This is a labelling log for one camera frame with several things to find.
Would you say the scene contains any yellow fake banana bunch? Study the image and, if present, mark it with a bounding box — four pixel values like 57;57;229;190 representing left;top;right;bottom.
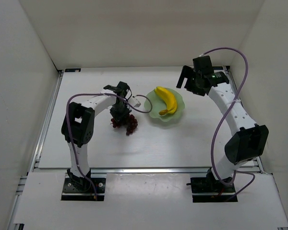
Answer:
154;86;177;115

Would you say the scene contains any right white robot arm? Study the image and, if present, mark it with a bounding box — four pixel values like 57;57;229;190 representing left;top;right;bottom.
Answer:
176;56;269;187

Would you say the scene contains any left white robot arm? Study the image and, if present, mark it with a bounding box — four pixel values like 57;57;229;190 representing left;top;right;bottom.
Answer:
61;81;134;194

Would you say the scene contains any red fake grape bunch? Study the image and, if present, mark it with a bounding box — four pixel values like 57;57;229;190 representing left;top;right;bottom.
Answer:
111;115;138;136

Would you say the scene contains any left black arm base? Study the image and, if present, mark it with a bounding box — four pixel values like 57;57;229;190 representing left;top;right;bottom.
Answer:
61;174;106;202

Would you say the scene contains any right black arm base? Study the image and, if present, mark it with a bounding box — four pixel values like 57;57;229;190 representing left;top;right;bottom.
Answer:
186;173;238;203

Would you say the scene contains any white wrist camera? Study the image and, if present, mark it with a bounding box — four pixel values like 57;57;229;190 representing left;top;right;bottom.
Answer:
128;96;141;108

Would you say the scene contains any green glass fruit bowl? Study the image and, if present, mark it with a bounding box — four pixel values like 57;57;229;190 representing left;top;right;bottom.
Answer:
144;88;185;122

